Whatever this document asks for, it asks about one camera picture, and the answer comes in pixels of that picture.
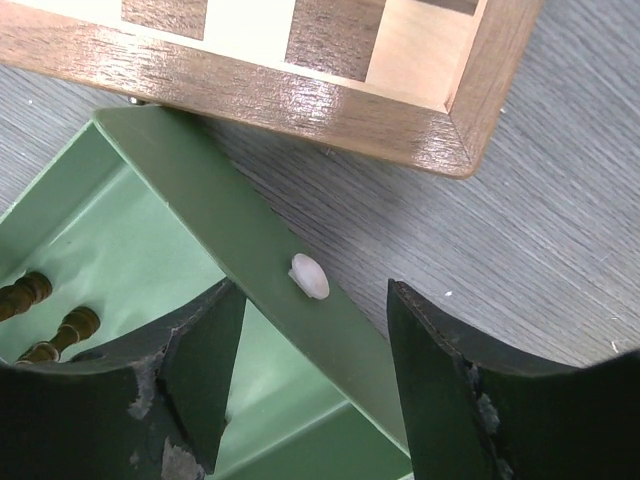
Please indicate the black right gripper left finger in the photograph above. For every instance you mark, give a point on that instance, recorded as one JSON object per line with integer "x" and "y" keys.
{"x": 150, "y": 404}

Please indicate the white plastic rivet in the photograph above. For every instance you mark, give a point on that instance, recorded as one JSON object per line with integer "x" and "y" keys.
{"x": 309, "y": 276}

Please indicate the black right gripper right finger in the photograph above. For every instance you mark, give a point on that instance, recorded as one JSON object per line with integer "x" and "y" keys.
{"x": 475, "y": 407}

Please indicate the wooden chessboard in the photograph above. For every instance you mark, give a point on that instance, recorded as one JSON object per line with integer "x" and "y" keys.
{"x": 416, "y": 83}

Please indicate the green plastic tray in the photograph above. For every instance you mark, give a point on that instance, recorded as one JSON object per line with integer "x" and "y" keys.
{"x": 138, "y": 215}

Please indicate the dark chess piece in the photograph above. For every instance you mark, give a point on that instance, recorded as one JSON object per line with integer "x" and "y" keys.
{"x": 78, "y": 325}
{"x": 30, "y": 289}

